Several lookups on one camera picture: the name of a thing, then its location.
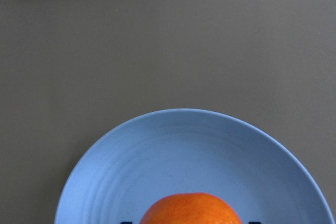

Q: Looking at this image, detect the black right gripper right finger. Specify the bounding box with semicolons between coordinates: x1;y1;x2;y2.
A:
248;221;261;224

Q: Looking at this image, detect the orange fruit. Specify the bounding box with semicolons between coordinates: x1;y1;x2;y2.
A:
140;193;242;223

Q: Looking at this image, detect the blue round plate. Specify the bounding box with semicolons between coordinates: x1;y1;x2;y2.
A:
55;109;334;223

